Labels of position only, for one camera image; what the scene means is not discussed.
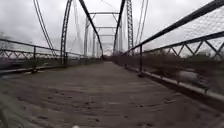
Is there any wooden bridge deck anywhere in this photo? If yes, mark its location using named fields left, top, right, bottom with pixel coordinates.
left=0, top=61, right=224, bottom=128

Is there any steel bridge truss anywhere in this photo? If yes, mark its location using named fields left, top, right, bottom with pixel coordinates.
left=31, top=0, right=151, bottom=66

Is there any metal bridge railing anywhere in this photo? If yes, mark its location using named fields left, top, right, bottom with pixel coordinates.
left=111, top=0, right=224, bottom=103
left=0, top=37, right=103, bottom=75

